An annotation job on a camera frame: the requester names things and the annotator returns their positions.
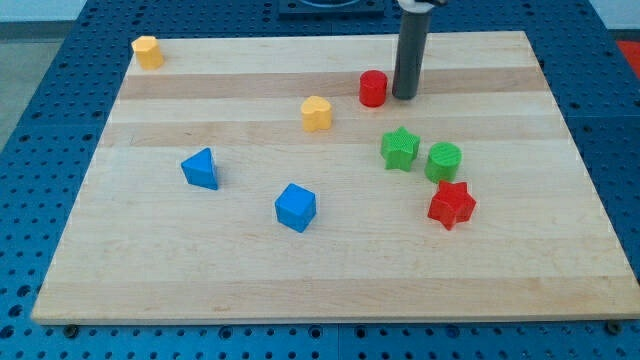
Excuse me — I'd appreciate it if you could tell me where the red cylinder block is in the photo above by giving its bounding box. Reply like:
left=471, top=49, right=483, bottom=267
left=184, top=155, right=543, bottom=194
left=359, top=70, right=388, bottom=108

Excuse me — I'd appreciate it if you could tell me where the red star block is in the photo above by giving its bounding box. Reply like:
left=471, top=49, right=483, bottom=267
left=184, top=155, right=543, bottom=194
left=427, top=180, right=476, bottom=230

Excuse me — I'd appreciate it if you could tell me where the blue triangle block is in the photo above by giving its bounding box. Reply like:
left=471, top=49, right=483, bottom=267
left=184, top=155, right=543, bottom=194
left=181, top=148, right=219, bottom=190

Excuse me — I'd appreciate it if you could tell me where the green cylinder block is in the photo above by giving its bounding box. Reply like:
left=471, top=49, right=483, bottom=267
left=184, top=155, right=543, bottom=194
left=424, top=142, right=462, bottom=183

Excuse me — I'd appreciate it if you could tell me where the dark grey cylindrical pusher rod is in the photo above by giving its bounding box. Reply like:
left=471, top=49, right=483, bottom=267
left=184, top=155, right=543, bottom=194
left=392, top=11, right=432, bottom=100

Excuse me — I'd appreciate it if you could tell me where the green star block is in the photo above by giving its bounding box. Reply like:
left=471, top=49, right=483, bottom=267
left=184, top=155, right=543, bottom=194
left=380, top=126, right=421, bottom=172

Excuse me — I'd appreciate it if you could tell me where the blue cube block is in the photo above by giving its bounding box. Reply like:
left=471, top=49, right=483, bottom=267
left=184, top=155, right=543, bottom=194
left=275, top=183, right=316, bottom=233

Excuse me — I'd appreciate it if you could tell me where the white rod mount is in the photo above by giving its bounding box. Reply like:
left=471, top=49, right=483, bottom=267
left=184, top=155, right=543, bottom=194
left=398, top=0, right=447, bottom=12

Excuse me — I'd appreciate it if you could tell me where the dark blue base plate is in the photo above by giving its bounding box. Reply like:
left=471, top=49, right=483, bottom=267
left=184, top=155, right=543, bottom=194
left=275, top=0, right=385, bottom=18

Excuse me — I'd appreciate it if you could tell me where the yellow heart block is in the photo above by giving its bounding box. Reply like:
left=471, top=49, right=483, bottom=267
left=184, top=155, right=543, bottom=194
left=300, top=96, right=333, bottom=132

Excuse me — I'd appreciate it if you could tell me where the light wooden board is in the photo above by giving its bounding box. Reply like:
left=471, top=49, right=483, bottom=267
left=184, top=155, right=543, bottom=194
left=32, top=31, right=639, bottom=325

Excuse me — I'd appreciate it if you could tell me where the yellow hexagon block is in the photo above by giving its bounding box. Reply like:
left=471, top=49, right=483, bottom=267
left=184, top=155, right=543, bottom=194
left=131, top=36, right=164, bottom=70

